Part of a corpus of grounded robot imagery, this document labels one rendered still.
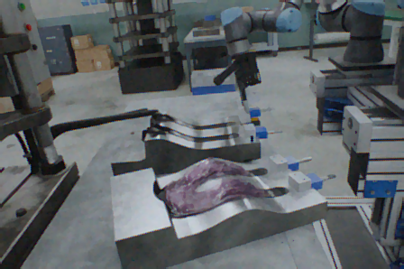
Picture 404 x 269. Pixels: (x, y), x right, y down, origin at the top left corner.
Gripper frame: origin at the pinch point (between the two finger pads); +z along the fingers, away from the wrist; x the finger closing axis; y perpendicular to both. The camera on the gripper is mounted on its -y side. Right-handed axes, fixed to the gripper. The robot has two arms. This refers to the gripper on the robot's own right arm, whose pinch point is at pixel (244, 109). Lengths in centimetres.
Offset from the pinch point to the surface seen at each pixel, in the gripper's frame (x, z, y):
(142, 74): 384, -7, -118
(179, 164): -16.8, 9.6, -26.2
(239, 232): -51, 16, -11
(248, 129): -13.1, 4.0, -1.2
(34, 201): -25, 9, -74
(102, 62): 616, -47, -256
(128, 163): -17.2, 5.4, -42.6
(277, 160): -28.1, 10.4, 4.0
